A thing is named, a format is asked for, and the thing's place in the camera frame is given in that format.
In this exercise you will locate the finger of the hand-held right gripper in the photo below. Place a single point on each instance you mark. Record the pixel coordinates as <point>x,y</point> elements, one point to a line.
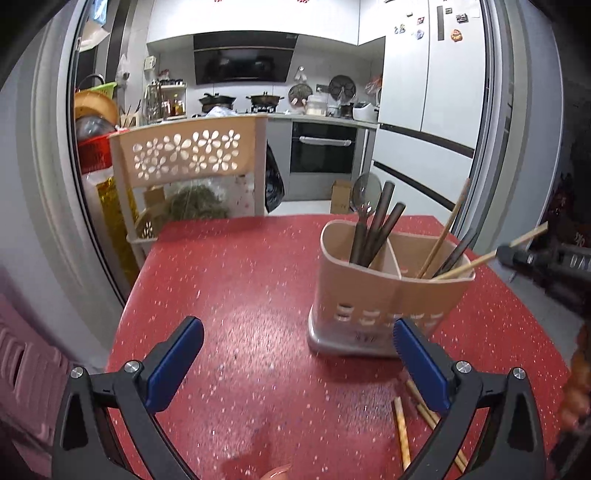
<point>521,261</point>

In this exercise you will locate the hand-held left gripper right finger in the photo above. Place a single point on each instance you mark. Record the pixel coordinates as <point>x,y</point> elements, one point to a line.
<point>420,364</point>

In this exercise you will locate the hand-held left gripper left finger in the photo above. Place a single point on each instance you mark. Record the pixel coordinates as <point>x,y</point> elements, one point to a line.
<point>175,364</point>

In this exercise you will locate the blue patterned long utensil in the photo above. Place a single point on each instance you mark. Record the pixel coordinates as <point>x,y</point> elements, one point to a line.
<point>459,251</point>

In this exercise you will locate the ribbed light wooden chopstick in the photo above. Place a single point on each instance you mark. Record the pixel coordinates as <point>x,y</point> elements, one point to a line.
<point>402,434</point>

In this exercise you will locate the beige plastic utensil holder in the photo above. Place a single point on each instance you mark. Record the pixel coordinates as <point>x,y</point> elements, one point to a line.
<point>360,286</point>

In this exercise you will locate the person's left hand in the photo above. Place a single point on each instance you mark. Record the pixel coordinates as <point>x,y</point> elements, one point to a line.
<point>277,472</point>

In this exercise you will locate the stack of pink plastic stools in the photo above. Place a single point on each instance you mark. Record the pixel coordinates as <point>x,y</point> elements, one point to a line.
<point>23,369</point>

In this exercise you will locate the yellow cooking oil bottle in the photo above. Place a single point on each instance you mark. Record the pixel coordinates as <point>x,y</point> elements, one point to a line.
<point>115,221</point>

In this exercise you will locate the bag of green vegetables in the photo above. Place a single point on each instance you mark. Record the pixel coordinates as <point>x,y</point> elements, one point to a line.
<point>198,203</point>

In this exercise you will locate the dotted white plastic bag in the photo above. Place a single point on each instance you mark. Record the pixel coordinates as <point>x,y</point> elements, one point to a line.
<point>240,194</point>

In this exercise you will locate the cardboard box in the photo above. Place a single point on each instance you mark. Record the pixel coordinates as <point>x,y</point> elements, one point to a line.
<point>341,198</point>

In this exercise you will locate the black plastic bag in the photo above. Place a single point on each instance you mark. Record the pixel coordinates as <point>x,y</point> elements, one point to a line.
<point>273,184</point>

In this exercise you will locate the white rice cooker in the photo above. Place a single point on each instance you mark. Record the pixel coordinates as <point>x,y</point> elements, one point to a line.
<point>365,110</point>

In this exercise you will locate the white refrigerator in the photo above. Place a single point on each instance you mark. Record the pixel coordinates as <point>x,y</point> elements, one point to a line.
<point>415,69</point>

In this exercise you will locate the black built-in oven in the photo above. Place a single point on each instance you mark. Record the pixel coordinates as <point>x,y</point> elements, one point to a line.
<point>323,157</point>

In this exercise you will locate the red plastic basket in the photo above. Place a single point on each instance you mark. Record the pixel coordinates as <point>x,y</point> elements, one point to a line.
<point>94,154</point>

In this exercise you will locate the beige flower cutout storage cart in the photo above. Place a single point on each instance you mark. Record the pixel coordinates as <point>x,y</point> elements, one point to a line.
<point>251,152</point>

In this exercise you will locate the large round hanging rack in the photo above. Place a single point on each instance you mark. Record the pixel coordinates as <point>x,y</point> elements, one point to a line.
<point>341,86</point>

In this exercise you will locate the black fridge magnet strip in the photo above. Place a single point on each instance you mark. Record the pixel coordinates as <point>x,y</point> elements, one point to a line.
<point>440,23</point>

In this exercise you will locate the metal bowl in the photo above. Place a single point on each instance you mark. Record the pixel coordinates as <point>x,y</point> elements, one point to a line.
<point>90,127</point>

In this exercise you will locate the white steamer pot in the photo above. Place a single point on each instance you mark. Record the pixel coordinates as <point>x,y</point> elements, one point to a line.
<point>317,106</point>

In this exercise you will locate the spice rack with bottles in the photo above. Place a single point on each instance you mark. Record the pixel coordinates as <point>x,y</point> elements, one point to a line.
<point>166,101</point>

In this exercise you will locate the black wok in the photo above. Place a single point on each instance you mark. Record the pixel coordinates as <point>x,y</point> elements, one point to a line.
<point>217,100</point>

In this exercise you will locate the yellow round basin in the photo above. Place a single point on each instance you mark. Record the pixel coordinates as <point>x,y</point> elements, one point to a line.
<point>94,106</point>

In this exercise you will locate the small round hanging rack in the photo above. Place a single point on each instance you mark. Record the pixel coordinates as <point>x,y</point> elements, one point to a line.
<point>299,93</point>

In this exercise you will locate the green plastic basin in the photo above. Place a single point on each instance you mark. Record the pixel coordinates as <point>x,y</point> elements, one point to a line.
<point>104,87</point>

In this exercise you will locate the white hanging plastic bag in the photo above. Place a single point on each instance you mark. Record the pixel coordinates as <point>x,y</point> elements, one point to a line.
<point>123,69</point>

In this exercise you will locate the black range hood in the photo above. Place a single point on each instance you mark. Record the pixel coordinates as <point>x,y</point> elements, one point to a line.
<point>240,60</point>

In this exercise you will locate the white wall socket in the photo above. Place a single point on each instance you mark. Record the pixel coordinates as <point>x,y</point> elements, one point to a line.
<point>149,62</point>

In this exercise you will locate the white wall cabinets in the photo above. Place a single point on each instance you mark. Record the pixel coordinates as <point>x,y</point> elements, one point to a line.
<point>254,18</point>

